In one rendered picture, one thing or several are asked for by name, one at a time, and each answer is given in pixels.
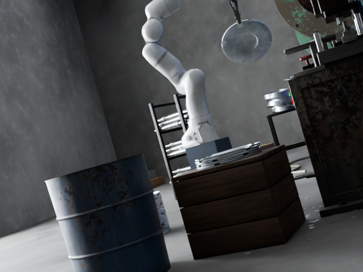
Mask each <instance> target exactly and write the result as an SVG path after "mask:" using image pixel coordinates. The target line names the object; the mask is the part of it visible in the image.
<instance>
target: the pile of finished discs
mask: <svg viewBox="0 0 363 272"><path fill-rule="evenodd" d="M261 152H262V147H261V145H260V142H256V143H255V144H253V145H252V144H248V145H245V146H240V147H237V148H233V149H229V150H226V151H222V152H219V153H215V154H213V155H212V156H211V157H208V156H206V157H202V158H199V159H196V160H195V164H196V165H197V169H198V170H199V169H205V168H210V167H214V166H217V165H222V164H226V163H229V162H233V161H236V160H240V159H243V158H247V157H250V156H253V155H256V154H258V153H261Z"/></svg>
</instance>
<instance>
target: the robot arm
mask: <svg viewBox="0 0 363 272"><path fill-rule="evenodd" d="M227 1H230V5H231V7H232V9H233V11H234V14H235V20H236V21H237V25H238V28H239V29H241V28H243V27H244V26H243V22H242V20H241V16H240V15H241V13H239V11H238V4H237V0H227ZM181 5H182V0H153V1H152V2H151V3H149V4H148V5H147V6H146V8H145V13H146V15H147V22H146V23H145V24H144V26H143V28H142V35H143V37H144V40H145V42H146V45H145V46H144V48H143V52H142V54H143V56H144V57H145V59H146V60H147V61H148V62H149V63H150V64H151V65H152V66H153V67H154V68H155V69H157V70H158V71H159V72H160V73H162V74H163V75H164V76H165V77H167V78H168V79H169V80H170V82H171V83H172V84H173V85H174V86H175V88H176V90H177V91H178V93H180V94H185V95H186V109H187V112H188V115H189V119H190V120H189V122H188V125H189V128H188V130H187V131H186V132H185V134H184V135H183V137H182V146H183V147H180V149H179V150H183V149H186V148H190V147H193V146H197V145H201V144H204V143H207V142H210V141H214V140H218V139H220V137H219V136H218V134H217V133H216V131H215V128H214V125H213V120H212V117H211V115H210V113H209V109H208V106H207V102H206V95H205V75H204V73H203V72H202V70H199V69H190V70H188V71H186V70H185V69H184V67H183V66H182V64H181V63H180V61H179V60H178V59H177V58H176V57H175V56H174V55H172V54H171V53H169V52H168V50H167V49H165V48H164V47H163V46H162V45H161V44H160V39H161V37H162V35H163V23H162V21H163V20H164V19H165V18H166V17H168V16H170V15H172V14H173V13H175V12H176V11H178V10H179V9H180V7H181Z"/></svg>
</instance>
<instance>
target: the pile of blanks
mask: <svg viewBox="0 0 363 272"><path fill-rule="evenodd" d="M154 199H155V202H156V206H157V211H158V215H159V219H160V224H161V226H162V227H163V230H162V231H163V234H166V233H168V232H169V231H170V230H171V229H170V226H169V221H168V218H167V214H166V210H165V208H164V204H163V201H162V196H161V194H160V193H159V194H157V195H154Z"/></svg>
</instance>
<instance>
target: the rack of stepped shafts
mask: <svg viewBox="0 0 363 272"><path fill-rule="evenodd" d="M173 96H174V100H175V102H173V103H167V104H160V105H153V103H150V104H149V107H150V111H151V114H152V119H153V122H154V126H155V128H156V129H155V132H157V136H158V140H159V143H160V147H161V149H162V153H163V157H164V161H165V164H166V168H167V172H168V174H169V178H170V184H171V186H172V189H173V193H174V197H175V200H177V198H176V194H175V191H174V187H173V183H175V182H172V181H171V178H173V177H175V176H178V175H181V174H183V173H186V172H188V171H190V170H191V169H190V165H187V166H185V167H182V168H178V169H177V170H176V171H173V172H172V169H171V166H170V162H169V160H172V159H175V158H179V157H183V156H185V155H186V151H185V149H183V150H179V149H180V147H183V146H182V139H181V140H177V141H174V142H171V143H170V144H168V145H166V146H165V145H164V141H163V137H162V134H165V133H170V132H174V131H178V130H183V132H184V134H185V132H186V131H187V126H189V125H188V122H189V120H190V119H189V115H188V112H187V109H186V110H182V107H181V104H180V101H179V100H180V99H184V98H186V95H185V96H178V94H174V95H173ZM171 105H176V107H177V111H178V112H175V113H172V114H169V115H166V116H163V117H161V119H158V120H157V116H156V113H155V110H154V109H155V108H159V107H164V106H171ZM160 121H162V122H161V123H160V124H159V123H158V122H160ZM160 126H161V127H160ZM177 127H178V128H177ZM173 128H174V129H173ZM165 147H171V148H170V149H167V150H166V148H165ZM169 151H171V152H169ZM167 152H169V153H168V154H167ZM168 157H170V158H168ZM172 173H178V174H176V175H174V176H173V174H172Z"/></svg>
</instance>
